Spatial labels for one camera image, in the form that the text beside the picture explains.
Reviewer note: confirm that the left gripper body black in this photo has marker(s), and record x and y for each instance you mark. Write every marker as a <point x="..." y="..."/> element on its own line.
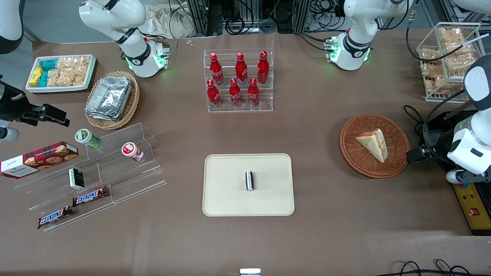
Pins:
<point x="439" y="144"/>

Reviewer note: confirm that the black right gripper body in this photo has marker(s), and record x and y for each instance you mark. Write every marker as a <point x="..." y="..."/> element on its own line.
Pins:
<point x="10" y="106"/>

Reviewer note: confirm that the triangular sandwich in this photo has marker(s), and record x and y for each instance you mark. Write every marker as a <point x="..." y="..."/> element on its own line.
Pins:
<point x="374" y="145"/>

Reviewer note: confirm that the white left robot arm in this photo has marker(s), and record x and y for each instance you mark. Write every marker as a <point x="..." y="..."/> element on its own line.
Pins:
<point x="356" y="42"/>

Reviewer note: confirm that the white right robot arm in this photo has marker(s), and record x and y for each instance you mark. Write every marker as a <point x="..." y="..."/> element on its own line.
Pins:
<point x="126" y="42"/>

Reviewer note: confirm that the round brown wicker basket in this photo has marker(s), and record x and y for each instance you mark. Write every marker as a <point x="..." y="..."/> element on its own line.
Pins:
<point x="356" y="153"/>

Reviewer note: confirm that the oval light wicker basket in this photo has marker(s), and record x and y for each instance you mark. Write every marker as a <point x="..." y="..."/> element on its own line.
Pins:
<point x="132" y="101"/>

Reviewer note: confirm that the beige rectangular tray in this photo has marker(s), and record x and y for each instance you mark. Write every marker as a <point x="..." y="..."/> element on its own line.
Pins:
<point x="230" y="191"/>

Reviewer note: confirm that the black equipment box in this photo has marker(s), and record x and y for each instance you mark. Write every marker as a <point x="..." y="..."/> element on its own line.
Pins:
<point x="437" y="124"/>

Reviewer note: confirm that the teal snack packet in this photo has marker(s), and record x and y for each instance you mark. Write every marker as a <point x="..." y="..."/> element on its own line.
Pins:
<point x="43" y="79"/>
<point x="49" y="64"/>

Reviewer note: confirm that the yellow snack packet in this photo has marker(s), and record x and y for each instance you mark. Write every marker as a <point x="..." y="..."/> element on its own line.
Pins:
<point x="36" y="76"/>

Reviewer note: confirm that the clear bag rice crackers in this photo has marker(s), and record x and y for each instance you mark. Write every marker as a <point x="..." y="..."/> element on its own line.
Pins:
<point x="74" y="63"/>
<point x="65" y="78"/>

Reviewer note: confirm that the red plaid cookie box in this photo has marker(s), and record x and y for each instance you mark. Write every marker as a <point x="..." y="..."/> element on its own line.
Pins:
<point x="38" y="159"/>

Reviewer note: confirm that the white plastic snack bin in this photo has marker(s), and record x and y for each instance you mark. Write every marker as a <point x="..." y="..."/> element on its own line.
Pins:
<point x="90" y="78"/>

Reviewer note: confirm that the yellow black control box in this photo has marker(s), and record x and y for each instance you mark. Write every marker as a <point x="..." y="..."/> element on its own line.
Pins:
<point x="473" y="209"/>

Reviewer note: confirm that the stacked aluminium foil trays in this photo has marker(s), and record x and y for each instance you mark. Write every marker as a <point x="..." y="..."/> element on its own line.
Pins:
<point x="109" y="97"/>

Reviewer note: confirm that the small black white box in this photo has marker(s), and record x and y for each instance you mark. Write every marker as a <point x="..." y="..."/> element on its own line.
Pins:
<point x="76" y="178"/>
<point x="249" y="181"/>

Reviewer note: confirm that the bagged fried snack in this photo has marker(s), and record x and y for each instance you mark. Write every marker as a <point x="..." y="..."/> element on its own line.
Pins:
<point x="460" y="63"/>
<point x="429" y="54"/>
<point x="435" y="82"/>
<point x="458" y="38"/>

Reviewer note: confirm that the Snickers chocolate bar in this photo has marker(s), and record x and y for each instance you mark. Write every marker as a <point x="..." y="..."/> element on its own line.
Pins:
<point x="55" y="216"/>
<point x="90" y="196"/>

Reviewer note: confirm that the clear acrylic stepped shelf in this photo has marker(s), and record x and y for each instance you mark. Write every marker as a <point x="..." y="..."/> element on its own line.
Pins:
<point x="130" y="180"/>

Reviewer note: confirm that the crumpled beige cloth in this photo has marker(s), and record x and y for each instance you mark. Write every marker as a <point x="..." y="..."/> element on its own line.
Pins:
<point x="165" y="21"/>

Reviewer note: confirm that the clear acrylic bottle rack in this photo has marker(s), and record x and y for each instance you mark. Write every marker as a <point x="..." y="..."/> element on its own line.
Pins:
<point x="264" y="103"/>

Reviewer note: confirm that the red cola bottle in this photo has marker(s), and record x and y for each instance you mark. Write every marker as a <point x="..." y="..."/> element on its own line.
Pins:
<point x="263" y="69"/>
<point x="241" y="71"/>
<point x="234" y="94"/>
<point x="216" y="71"/>
<point x="253" y="94"/>
<point x="213" y="95"/>

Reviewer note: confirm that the silver black device edge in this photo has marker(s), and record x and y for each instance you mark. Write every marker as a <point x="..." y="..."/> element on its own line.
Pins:
<point x="250" y="272"/>

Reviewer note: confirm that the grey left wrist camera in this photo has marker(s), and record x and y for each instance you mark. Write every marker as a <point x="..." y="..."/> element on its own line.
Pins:
<point x="462" y="177"/>

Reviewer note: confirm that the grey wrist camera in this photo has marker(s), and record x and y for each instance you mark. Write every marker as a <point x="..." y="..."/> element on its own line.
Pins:
<point x="462" y="177"/>
<point x="7" y="134"/>

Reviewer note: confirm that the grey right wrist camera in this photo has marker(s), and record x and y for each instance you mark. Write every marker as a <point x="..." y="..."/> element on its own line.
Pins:
<point x="7" y="134"/>

